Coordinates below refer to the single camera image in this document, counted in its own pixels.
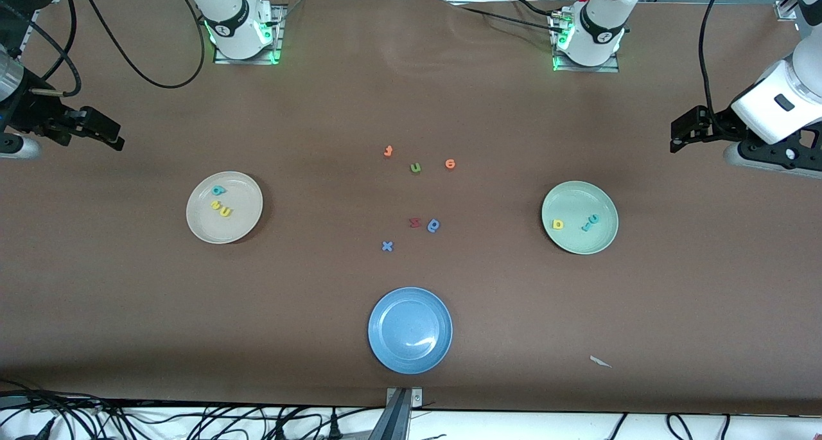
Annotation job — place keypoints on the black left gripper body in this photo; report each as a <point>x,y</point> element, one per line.
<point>718,124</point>

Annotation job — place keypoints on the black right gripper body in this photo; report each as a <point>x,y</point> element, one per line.
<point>31,109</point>

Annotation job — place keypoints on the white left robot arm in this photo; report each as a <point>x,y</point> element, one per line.
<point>603,16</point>

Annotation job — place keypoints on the pale green plate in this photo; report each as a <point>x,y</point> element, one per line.
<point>578,202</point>

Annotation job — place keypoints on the brown paper table cover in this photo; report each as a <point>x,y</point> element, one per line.
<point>128,299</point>

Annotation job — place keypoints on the beige brown plate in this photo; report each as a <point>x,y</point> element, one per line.
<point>244,225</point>

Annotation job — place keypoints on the white paper scrap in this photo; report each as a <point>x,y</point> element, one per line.
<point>600,361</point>

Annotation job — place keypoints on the blue letter a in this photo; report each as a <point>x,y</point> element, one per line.
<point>434,225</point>

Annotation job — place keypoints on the blue plate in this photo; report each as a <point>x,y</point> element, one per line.
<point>410,331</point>

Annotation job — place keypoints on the grey aluminium beam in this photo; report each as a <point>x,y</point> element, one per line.
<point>392,424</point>

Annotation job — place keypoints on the aluminium table rail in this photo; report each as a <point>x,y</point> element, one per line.
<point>30,32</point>

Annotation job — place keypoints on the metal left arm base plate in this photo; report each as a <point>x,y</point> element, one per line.
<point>610,69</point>

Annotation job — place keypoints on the silver corner bracket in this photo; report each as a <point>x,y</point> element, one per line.
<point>787,8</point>

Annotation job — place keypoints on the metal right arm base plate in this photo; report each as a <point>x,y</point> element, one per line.
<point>279,38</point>

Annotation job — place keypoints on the silver metal bracket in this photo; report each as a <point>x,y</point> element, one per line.
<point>416,398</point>

